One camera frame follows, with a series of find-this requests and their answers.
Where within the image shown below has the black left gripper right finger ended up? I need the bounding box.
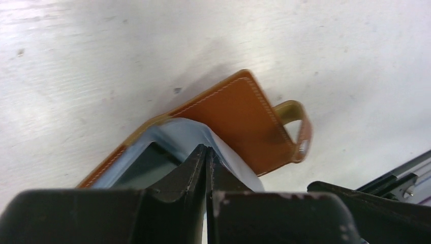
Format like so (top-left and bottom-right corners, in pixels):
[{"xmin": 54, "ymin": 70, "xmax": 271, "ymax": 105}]
[{"xmin": 205, "ymin": 148, "xmax": 361, "ymax": 243}]

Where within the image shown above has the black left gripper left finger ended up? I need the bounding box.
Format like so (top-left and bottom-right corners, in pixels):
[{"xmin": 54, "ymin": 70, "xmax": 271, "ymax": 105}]
[{"xmin": 1, "ymin": 144, "xmax": 207, "ymax": 243}]

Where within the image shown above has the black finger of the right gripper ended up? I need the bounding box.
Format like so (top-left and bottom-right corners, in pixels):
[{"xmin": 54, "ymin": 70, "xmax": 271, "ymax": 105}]
[{"xmin": 307, "ymin": 181, "xmax": 430, "ymax": 243}]

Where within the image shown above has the brown leather card holder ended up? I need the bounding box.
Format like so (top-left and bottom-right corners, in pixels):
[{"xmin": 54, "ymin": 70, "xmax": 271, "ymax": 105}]
[{"xmin": 79, "ymin": 69, "xmax": 313, "ymax": 188}]

